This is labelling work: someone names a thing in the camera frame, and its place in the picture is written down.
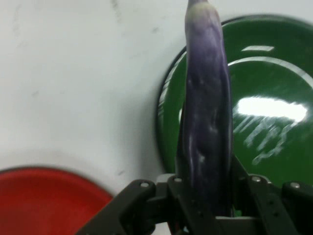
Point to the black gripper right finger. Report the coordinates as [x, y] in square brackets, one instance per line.
[269, 203]

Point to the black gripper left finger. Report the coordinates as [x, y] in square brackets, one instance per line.
[132, 210]

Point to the purple toy eggplant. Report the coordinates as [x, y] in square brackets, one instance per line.
[207, 110]

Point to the red round plate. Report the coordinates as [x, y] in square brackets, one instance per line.
[49, 203]

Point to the green round plate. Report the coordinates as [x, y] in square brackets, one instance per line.
[269, 102]

